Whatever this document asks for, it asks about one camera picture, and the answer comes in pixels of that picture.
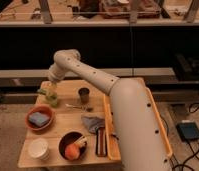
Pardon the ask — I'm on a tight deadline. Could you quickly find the green pepper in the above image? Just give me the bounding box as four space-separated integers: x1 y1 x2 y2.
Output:
37 89 58 107

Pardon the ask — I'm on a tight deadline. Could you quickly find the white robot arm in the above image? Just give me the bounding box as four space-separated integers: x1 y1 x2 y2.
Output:
48 49 171 171

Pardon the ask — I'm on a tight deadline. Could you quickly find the orange bowl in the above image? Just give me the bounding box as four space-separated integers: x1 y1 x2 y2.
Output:
25 105 55 131

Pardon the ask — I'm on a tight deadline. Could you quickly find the dark metal cup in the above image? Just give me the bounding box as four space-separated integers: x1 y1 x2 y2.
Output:
78 87 90 104

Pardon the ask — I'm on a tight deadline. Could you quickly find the small metal spoon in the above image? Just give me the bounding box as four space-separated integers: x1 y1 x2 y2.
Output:
65 104 93 112

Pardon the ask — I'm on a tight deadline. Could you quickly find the grey blue cloth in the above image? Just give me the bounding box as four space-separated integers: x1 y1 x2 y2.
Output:
81 116 105 134

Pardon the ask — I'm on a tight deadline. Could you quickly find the dark brown rectangular block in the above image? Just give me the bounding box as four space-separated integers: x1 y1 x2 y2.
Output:
95 127 107 157

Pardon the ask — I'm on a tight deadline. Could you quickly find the yellow banana toy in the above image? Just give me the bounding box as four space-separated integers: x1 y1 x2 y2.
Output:
75 136 87 148

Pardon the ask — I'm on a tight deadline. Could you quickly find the yellow plastic tray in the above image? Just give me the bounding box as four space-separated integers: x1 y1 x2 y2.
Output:
102 87 174 161

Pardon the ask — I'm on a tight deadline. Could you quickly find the blue sponge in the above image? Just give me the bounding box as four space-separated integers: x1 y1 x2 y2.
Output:
29 112 50 127

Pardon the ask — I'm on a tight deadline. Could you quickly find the orange peach fruit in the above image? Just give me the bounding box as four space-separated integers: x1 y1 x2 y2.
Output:
65 144 80 160

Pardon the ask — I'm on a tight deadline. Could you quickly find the white cup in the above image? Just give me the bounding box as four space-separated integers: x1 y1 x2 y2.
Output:
28 138 49 160

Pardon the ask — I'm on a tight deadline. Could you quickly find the black foot pedal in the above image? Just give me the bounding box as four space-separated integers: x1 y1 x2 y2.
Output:
176 122 199 142

